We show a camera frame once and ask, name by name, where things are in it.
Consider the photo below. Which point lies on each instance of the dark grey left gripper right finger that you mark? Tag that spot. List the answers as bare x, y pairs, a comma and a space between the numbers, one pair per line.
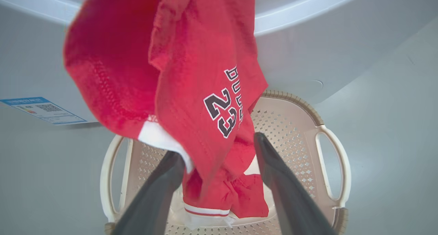
291, 200

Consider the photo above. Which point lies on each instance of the blue energy label sticker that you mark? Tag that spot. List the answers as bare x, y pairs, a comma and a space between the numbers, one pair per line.
48, 110

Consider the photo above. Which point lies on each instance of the white front-load washing machine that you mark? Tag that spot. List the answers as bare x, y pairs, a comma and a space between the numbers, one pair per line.
308, 57

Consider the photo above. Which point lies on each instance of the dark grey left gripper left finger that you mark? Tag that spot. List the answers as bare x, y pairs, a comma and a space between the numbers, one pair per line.
154, 200

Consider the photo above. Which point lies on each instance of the beige perforated laundry basket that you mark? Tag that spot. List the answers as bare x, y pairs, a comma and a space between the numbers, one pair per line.
291, 142

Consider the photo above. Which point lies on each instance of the red basketball jersey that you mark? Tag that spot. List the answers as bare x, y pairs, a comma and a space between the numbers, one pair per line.
191, 57

